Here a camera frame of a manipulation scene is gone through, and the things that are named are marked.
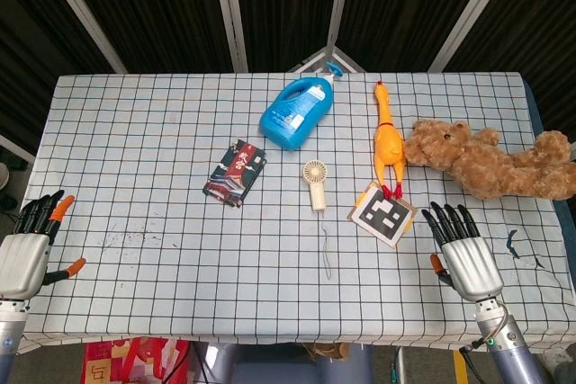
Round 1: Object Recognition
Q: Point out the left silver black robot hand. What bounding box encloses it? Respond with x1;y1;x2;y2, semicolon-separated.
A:
0;189;87;302

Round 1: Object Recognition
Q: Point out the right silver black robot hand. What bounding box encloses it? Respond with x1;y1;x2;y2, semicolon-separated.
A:
420;201;505;304

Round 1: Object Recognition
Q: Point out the cream handheld fan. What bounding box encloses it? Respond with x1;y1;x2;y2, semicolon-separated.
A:
301;159;335;281

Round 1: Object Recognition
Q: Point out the black white marker card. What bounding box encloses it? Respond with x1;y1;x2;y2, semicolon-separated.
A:
346;181;419;250

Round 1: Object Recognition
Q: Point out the brown teddy bear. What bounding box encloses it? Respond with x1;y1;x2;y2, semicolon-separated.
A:
403;119;576;201

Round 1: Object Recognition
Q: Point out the yellow rubber chicken toy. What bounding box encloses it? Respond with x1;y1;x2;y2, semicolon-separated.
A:
372;80;408;201

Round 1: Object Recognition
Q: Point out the red patterned bag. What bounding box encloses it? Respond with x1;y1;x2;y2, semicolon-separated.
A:
79;336;192;384

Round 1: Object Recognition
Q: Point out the blue checked tablecloth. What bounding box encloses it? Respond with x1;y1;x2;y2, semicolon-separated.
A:
17;70;576;354

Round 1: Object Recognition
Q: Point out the blue grey chair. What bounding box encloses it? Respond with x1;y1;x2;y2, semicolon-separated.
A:
193;341;374;384

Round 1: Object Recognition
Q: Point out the blue detergent bottle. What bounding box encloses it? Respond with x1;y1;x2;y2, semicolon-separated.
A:
258;60;346;152

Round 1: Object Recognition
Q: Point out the dark printed packet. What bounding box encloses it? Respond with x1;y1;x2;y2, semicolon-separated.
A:
202;138;268;210

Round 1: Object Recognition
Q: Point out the white metal frame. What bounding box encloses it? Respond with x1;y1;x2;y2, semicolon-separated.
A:
33;0;523;74

